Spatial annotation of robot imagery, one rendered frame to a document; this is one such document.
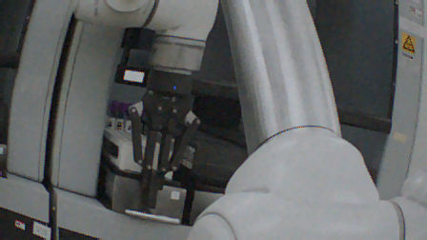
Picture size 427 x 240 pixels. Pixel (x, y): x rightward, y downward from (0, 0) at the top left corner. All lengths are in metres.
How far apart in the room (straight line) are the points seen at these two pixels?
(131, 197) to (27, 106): 0.29
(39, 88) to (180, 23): 0.32
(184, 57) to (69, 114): 0.27
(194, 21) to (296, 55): 0.80
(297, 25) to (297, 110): 0.12
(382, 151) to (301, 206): 1.31
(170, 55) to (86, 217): 0.34
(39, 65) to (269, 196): 1.10
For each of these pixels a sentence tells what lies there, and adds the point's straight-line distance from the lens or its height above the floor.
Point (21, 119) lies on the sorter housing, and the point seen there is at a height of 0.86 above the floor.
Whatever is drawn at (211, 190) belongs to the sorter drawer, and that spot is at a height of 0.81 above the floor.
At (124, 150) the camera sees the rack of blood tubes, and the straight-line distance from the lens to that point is 2.01.
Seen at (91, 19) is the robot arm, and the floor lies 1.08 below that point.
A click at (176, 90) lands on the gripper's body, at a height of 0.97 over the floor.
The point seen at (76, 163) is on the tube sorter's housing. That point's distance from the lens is 2.06.
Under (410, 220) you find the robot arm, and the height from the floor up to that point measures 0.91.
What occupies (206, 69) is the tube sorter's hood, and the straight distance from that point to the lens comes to 2.09.
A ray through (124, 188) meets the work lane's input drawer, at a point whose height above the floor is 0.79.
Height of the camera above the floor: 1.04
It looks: 3 degrees down
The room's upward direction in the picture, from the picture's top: 11 degrees clockwise
